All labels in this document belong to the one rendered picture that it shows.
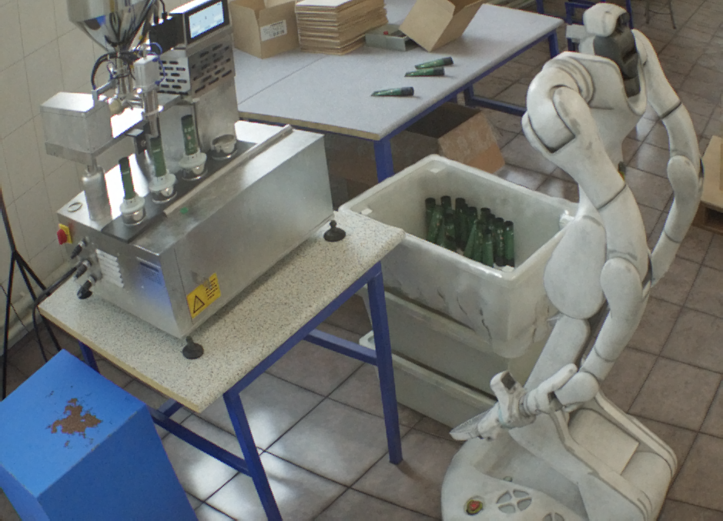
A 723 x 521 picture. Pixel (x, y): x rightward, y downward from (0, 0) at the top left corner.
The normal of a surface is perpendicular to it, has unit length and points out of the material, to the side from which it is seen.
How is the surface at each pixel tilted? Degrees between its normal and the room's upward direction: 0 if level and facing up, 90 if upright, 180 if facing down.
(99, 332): 0
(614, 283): 88
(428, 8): 90
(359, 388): 0
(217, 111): 90
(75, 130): 90
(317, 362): 0
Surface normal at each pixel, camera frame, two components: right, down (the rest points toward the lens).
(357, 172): -0.61, 0.07
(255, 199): 0.81, 0.24
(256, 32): -0.84, 0.36
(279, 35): 0.53, 0.40
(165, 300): -0.58, 0.49
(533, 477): -0.11, -0.84
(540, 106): -0.77, 0.10
